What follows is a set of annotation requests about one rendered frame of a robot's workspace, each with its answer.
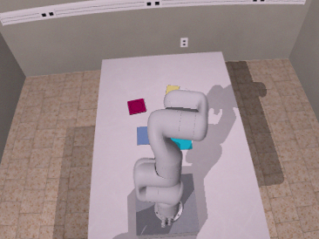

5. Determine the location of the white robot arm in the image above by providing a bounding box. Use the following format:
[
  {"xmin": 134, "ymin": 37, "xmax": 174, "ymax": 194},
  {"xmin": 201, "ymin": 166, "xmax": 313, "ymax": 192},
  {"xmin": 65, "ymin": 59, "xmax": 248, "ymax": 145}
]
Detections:
[{"xmin": 133, "ymin": 88, "xmax": 208, "ymax": 228}]

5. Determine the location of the dark red square pad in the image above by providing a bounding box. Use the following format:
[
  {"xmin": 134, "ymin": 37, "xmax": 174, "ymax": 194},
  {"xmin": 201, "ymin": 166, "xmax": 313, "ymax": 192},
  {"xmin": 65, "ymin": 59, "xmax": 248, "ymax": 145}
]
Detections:
[{"xmin": 127, "ymin": 99, "xmax": 146, "ymax": 115}]

